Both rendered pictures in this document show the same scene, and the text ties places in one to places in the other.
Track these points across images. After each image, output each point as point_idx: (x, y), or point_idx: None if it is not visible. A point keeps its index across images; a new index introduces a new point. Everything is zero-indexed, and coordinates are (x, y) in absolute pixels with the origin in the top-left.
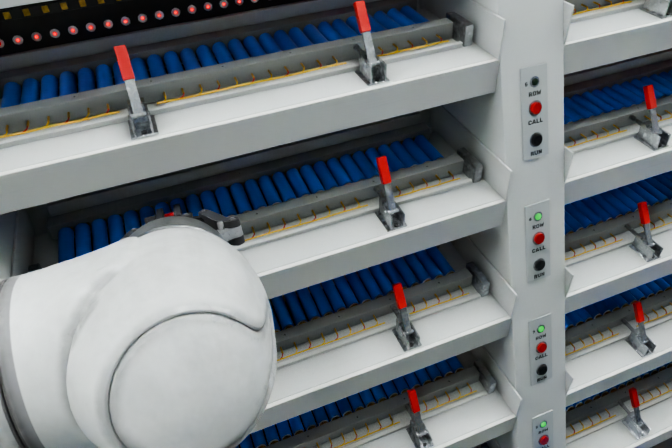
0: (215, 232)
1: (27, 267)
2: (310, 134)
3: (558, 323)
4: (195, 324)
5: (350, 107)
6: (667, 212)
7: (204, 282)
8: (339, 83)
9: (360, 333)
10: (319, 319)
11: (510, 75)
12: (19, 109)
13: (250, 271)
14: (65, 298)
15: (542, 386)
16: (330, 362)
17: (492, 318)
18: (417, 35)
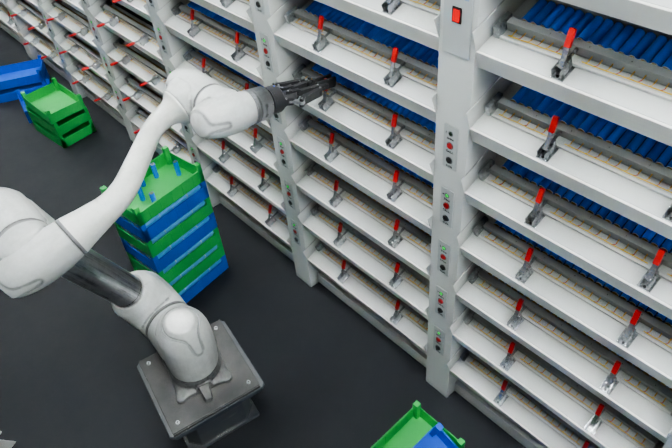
0: (267, 100)
1: (305, 62)
2: (364, 86)
3: (454, 255)
4: (200, 115)
5: (376, 87)
6: (568, 277)
7: (209, 110)
8: (381, 74)
9: (387, 178)
10: (379, 159)
11: (440, 122)
12: (303, 15)
13: (231, 114)
14: (204, 96)
15: (443, 276)
16: (367, 176)
17: (426, 221)
18: (430, 74)
